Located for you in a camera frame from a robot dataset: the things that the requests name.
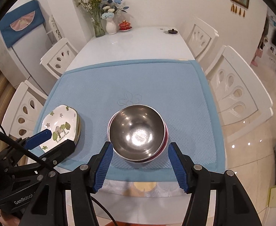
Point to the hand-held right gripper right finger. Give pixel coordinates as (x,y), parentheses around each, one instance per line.
(178,167)

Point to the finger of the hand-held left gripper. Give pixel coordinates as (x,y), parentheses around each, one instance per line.
(62,149)
(39,137)

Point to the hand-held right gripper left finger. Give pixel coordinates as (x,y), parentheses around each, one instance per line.
(102,169)

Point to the pink bowl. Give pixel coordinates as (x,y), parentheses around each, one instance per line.
(155,157)

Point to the white floral square plate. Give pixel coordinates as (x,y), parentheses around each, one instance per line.
(80,129)
(57,120)
(77,128)

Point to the stainless steel bowl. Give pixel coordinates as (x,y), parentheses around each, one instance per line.
(138,127)
(128,158)

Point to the red bowl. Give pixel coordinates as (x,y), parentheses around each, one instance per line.
(166,135)

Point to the person's left hand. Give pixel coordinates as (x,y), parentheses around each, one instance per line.
(9,220)

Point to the white wooden dining chair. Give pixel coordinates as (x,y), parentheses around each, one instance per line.
(200,38)
(57,56)
(22,108)
(237,84)

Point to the light blue table mat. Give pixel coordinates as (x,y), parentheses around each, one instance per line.
(152,87)

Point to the grey refrigerator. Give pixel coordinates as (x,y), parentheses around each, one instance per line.
(27,51)

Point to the white carved chair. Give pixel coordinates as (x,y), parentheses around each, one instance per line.
(56,27)

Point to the glass vase with green flowers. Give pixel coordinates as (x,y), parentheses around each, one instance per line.
(99,29)

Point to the blue refrigerator cover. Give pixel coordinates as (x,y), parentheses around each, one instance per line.
(34,9)

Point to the white vase with blue flowers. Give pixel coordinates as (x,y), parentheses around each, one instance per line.
(111,28)

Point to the small black lid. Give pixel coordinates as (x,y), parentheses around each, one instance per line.
(172,31)

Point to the red lidded teacup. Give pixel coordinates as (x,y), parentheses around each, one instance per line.
(125,26)

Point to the orange hanging tassels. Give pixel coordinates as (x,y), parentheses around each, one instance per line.
(238,10)

